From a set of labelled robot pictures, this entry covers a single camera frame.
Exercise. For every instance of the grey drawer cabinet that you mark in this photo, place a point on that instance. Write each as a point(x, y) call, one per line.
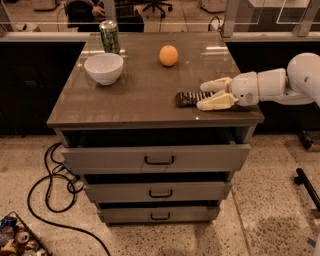
point(139, 110)

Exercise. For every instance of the white ceramic bowl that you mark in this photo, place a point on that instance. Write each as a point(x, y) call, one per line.
point(105, 68)

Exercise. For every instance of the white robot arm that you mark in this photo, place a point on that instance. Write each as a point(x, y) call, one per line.
point(298, 84)

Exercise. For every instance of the green soda can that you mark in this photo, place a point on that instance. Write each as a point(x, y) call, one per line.
point(109, 36)

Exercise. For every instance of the middle grey drawer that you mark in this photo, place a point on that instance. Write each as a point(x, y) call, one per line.
point(125, 188)

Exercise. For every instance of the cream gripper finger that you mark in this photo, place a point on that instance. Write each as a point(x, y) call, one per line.
point(220, 100)
point(216, 85)

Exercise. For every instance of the grey drawer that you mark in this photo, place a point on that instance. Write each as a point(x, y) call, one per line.
point(158, 212)
point(125, 188)
point(158, 159)

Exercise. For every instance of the black office chair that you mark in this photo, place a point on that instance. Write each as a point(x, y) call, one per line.
point(156, 4)

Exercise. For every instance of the top grey drawer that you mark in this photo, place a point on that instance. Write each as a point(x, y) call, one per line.
point(158, 159)

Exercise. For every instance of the black metal floor bar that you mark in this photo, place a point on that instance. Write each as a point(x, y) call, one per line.
point(302, 179)

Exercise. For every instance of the seated person in background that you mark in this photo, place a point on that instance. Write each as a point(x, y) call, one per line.
point(84, 15)

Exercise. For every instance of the bottom grey drawer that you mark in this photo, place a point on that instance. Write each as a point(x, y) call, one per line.
point(158, 212)

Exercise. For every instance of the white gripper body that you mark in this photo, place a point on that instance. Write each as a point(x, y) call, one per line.
point(244, 88)

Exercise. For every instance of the orange fruit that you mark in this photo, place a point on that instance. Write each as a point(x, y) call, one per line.
point(168, 55)

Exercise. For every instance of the black rxbar chocolate bar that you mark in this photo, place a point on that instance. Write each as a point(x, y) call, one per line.
point(185, 99)

